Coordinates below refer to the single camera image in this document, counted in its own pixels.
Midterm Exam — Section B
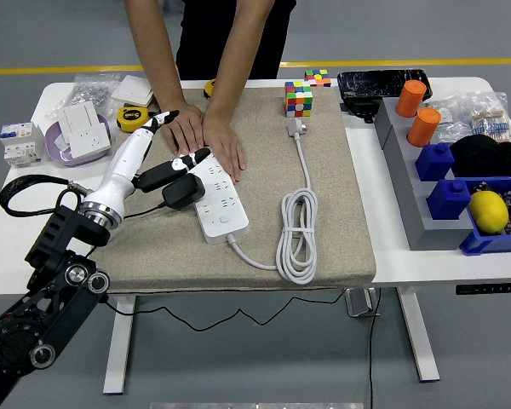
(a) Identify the person's left hand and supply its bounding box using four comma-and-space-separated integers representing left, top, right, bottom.
200, 111, 247, 184

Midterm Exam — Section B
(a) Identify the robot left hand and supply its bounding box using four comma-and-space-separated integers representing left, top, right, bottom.
81, 109, 213, 215

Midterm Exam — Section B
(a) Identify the person's right hand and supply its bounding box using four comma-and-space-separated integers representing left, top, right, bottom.
159, 101, 206, 157

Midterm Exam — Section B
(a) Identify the thin black plug cord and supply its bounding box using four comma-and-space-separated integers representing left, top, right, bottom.
97, 203, 350, 332

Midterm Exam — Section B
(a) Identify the black plug adapter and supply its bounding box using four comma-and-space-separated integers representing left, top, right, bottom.
161, 173, 206, 210

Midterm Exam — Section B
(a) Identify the white power strip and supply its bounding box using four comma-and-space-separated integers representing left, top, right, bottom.
186, 149, 251, 245

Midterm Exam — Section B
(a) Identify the white socket panel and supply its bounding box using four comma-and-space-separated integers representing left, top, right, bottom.
66, 124, 112, 159

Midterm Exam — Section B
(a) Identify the purple bowl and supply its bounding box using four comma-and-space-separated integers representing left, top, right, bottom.
44, 113, 112, 168

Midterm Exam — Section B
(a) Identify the grey-brown mat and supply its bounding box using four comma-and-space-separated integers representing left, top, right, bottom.
89, 87, 376, 295

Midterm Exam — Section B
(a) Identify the clear bag of screws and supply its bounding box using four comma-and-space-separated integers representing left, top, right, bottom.
46, 72, 123, 118

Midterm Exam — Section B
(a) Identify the large Rubik's cube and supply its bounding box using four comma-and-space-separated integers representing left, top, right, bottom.
284, 80, 315, 119

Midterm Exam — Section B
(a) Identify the person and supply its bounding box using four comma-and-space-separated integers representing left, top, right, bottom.
176, 0, 298, 81

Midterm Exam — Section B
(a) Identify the white blue circuit breaker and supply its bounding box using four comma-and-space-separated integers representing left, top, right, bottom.
0, 121, 45, 169

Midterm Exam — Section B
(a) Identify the small Rubik's cube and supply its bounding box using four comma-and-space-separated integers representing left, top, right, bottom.
303, 68, 333, 89

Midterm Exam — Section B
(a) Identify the small black device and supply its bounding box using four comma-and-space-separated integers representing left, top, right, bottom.
340, 98, 380, 125

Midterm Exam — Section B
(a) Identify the white table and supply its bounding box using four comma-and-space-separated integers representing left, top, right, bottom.
0, 76, 511, 395

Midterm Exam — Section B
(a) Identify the black plastic tray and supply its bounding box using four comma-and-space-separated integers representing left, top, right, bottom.
336, 68, 433, 105

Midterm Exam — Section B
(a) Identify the orange cylinder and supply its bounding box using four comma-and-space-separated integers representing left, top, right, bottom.
406, 107, 443, 148
394, 79, 428, 119

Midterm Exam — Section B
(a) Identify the grey stepped block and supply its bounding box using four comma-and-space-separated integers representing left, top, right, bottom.
373, 96, 474, 251

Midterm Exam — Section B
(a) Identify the metal box under table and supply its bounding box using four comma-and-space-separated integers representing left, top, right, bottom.
344, 288, 382, 319

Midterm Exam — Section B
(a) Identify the blue block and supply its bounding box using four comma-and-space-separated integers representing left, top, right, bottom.
415, 142, 456, 182
425, 178, 473, 222

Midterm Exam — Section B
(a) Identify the clear plastic bag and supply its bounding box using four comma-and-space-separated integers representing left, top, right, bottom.
425, 96, 474, 145

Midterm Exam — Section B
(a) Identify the black cloth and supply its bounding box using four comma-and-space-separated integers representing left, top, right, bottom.
449, 134, 511, 179

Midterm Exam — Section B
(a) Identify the clear bag of resistors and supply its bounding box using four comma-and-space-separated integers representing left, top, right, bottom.
466, 90, 511, 144

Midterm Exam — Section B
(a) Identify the yellow lemon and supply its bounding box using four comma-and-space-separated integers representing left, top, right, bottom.
468, 190, 510, 235

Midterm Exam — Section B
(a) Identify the blue plastic bin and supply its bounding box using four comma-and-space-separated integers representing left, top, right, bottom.
458, 174, 511, 256

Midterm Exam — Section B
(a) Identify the black table control panel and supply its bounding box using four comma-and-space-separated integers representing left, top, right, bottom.
454, 282, 511, 296

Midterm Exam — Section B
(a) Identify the white switch panel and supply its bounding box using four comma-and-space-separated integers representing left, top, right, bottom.
62, 101, 102, 141

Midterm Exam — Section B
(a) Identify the white wall switch plate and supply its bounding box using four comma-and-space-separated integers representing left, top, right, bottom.
110, 75, 154, 107

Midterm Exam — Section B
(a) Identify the white cord with plug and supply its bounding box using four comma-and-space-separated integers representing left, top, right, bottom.
226, 118, 319, 285

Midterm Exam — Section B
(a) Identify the black hanging cable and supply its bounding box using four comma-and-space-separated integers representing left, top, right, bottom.
367, 287, 383, 409

